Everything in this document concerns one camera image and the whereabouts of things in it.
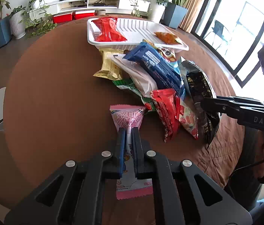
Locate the blue-grey tall planter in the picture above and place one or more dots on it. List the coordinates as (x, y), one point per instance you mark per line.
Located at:
(174, 15)

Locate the red storage box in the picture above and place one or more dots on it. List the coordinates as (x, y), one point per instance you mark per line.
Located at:
(83, 14)
(61, 18)

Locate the beige curtain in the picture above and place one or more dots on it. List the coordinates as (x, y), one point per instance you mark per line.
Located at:
(193, 7)

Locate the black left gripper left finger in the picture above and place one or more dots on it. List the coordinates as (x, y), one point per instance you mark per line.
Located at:
(113, 164)

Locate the white tv console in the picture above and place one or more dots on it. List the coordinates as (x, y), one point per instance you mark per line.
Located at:
(110, 6)

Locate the red chip bag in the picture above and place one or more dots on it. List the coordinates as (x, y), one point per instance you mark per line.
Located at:
(108, 30)

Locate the white tall planter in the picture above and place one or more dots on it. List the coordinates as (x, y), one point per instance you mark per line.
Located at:
(156, 11)

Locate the red storage box right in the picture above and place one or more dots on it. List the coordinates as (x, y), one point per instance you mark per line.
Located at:
(83, 14)

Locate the white red floral snack packet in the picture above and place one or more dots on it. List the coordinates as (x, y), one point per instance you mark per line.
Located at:
(186, 117)

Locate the small round pot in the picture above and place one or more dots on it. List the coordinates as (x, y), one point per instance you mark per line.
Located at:
(100, 12)

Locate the green snack packet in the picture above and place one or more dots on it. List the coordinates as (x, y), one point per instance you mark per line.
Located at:
(127, 84)

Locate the pink snack packet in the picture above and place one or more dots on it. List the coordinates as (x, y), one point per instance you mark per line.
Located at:
(128, 186)

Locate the red crinkle-edge snack packet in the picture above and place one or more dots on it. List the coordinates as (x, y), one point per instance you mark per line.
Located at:
(164, 101)

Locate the white plastic tray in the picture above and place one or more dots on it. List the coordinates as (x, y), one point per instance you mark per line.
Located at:
(135, 31)

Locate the orange snack packet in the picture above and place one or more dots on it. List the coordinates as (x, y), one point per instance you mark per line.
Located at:
(168, 38)

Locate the white long snack package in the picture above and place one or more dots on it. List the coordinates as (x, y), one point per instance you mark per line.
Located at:
(142, 80)

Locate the brown tablecloth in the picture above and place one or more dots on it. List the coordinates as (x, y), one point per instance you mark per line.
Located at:
(55, 110)

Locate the blue square planter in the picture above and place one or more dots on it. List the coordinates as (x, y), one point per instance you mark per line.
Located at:
(5, 32)

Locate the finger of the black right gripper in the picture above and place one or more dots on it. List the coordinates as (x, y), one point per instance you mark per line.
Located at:
(227, 105)
(245, 100)

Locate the cartoon face snack packet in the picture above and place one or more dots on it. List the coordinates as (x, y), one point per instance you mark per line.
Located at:
(164, 52)

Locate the red storage box left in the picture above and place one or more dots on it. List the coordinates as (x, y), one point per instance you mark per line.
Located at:
(61, 18)

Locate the white ribbed planter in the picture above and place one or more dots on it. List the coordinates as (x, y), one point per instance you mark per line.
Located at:
(17, 25)

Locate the yellow snack packet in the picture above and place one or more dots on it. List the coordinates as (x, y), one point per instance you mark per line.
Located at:
(108, 69)

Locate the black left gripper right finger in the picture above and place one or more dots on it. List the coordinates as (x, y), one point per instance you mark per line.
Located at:
(143, 164)

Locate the blue roll cake package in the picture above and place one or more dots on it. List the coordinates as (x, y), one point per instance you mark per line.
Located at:
(157, 67)

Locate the black snack package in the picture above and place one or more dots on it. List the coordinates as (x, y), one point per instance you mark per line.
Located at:
(198, 87)

